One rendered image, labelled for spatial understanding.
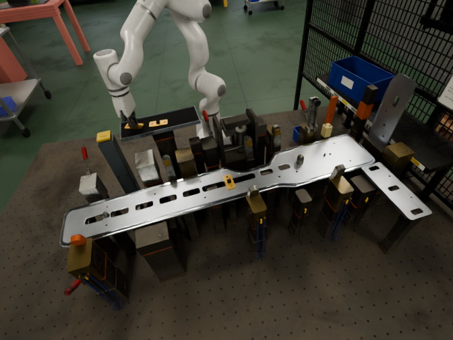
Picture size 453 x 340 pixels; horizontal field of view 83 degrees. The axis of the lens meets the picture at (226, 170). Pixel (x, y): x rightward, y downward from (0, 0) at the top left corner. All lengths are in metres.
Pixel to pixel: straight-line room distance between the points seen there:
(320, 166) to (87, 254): 0.99
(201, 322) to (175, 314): 0.11
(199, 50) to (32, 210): 1.31
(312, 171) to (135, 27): 0.92
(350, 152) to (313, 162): 0.19
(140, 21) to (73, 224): 0.84
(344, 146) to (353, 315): 0.72
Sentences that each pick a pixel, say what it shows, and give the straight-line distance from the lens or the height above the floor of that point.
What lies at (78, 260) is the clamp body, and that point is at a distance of 1.05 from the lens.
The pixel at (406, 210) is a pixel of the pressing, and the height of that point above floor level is 1.00.
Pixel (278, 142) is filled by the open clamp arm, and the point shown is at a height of 1.03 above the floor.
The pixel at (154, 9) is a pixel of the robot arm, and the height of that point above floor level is 1.59.
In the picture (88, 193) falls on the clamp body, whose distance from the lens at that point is 1.26.
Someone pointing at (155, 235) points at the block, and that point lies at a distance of 1.01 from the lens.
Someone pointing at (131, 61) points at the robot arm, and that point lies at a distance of 1.08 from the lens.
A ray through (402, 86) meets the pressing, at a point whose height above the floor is 1.30.
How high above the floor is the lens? 1.86
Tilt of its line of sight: 46 degrees down
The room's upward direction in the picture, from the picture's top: 6 degrees counter-clockwise
